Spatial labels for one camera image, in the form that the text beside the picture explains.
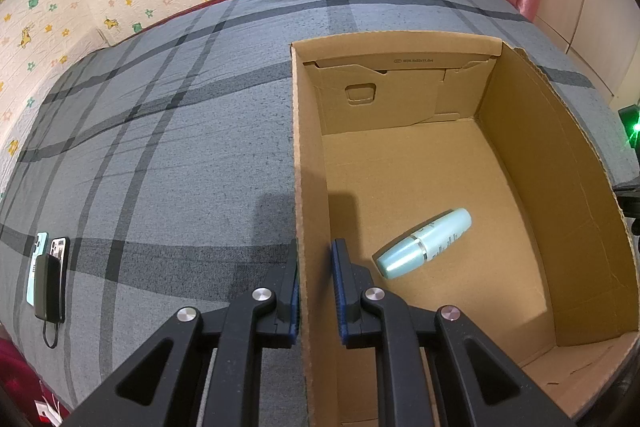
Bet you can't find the dark red cloth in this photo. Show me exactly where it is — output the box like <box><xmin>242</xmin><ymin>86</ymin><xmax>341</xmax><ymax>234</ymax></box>
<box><xmin>0</xmin><ymin>337</ymin><xmax>66</xmax><ymax>427</ymax></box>

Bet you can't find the black tripod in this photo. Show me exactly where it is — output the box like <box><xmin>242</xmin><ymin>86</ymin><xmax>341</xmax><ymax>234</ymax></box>
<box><xmin>612</xmin><ymin>187</ymin><xmax>640</xmax><ymax>238</ymax></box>

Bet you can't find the black and white smartphone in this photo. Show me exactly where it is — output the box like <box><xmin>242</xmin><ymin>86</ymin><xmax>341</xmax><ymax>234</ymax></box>
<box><xmin>50</xmin><ymin>236</ymin><xmax>71</xmax><ymax>323</ymax></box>

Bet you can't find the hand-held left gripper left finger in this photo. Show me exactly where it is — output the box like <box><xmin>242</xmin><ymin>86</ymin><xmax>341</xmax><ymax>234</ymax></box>
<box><xmin>65</xmin><ymin>239</ymin><xmax>303</xmax><ymax>427</ymax></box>

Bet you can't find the teal smartphone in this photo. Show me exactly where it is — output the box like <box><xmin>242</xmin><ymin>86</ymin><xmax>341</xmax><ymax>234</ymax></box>
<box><xmin>26</xmin><ymin>232</ymin><xmax>50</xmax><ymax>308</ymax></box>

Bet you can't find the black device with green light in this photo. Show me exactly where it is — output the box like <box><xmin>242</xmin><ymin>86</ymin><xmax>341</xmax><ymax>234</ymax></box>
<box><xmin>617</xmin><ymin>103</ymin><xmax>640</xmax><ymax>152</ymax></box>

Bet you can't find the beige wardrobe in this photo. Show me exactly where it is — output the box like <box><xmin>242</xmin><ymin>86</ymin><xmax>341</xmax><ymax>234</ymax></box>
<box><xmin>532</xmin><ymin>0</ymin><xmax>640</xmax><ymax>98</ymax></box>

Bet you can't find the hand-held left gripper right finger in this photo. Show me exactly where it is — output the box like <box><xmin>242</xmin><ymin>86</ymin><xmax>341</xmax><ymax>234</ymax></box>
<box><xmin>331</xmin><ymin>238</ymin><xmax>576</xmax><ymax>427</ymax></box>

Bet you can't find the grey plaid blanket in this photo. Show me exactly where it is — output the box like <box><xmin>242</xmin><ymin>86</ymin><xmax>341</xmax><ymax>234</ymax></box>
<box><xmin>0</xmin><ymin>0</ymin><xmax>631</xmax><ymax>427</ymax></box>

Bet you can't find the white power strip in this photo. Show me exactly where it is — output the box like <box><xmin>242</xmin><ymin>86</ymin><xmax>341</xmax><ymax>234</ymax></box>
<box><xmin>34</xmin><ymin>399</ymin><xmax>63</xmax><ymax>425</ymax></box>

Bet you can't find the teal cosmetic bottle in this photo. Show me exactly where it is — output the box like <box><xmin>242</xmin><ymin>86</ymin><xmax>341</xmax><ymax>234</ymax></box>
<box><xmin>375</xmin><ymin>208</ymin><xmax>473</xmax><ymax>280</ymax></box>

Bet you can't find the black power bank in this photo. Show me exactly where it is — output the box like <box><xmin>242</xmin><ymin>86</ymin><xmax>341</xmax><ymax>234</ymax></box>
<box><xmin>33</xmin><ymin>255</ymin><xmax>66</xmax><ymax>324</ymax></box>

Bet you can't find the cardboard box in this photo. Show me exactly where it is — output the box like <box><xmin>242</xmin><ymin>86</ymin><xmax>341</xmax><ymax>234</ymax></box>
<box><xmin>290</xmin><ymin>33</ymin><xmax>638</xmax><ymax>427</ymax></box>

